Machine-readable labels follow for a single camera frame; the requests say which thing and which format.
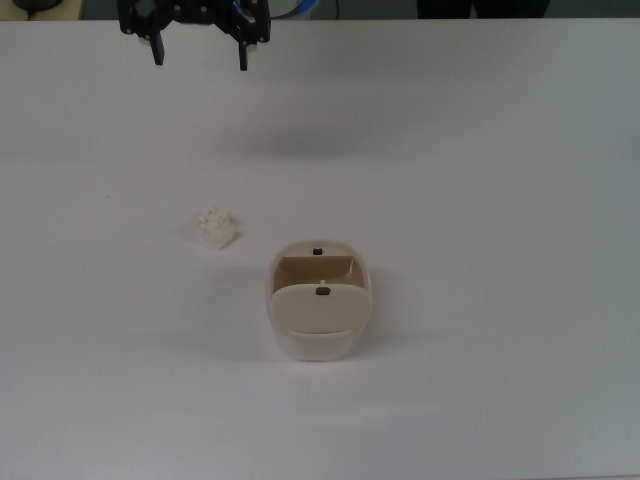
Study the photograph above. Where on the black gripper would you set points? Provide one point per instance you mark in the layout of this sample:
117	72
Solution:
200	11

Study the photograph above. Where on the white paper trash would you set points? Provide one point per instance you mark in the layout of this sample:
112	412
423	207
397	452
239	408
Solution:
216	227

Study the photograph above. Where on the small white bin with lid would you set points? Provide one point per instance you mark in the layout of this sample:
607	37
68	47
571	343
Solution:
320	310

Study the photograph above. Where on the dark round background object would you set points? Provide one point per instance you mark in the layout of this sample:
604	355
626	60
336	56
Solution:
35	5

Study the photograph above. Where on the dark wide background object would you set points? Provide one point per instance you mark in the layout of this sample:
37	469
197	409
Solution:
480	7

